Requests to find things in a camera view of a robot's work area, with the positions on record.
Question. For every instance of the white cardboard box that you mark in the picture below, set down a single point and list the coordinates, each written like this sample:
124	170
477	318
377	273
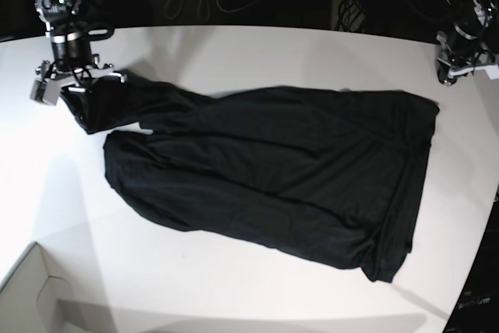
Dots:
32	300

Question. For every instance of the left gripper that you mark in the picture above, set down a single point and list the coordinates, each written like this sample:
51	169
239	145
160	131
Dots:
457	57

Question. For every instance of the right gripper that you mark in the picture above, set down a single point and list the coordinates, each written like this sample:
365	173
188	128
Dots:
48	74

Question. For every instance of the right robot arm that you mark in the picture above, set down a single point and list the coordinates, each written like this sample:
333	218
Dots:
74	66

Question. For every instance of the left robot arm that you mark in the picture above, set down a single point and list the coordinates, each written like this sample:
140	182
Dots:
474	19

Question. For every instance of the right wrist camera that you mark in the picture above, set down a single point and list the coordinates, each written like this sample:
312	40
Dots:
45	92

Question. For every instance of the black long-sleeve t-shirt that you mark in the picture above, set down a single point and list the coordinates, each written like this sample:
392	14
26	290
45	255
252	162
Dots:
334	177

